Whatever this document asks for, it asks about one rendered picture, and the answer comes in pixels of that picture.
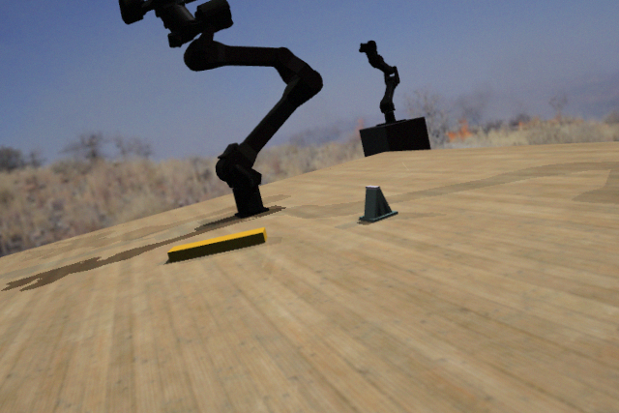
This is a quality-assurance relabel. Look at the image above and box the yellow bar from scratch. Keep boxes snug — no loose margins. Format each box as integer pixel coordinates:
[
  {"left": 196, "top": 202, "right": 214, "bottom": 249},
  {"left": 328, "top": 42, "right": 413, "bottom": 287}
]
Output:
[{"left": 167, "top": 227, "right": 267, "bottom": 263}]

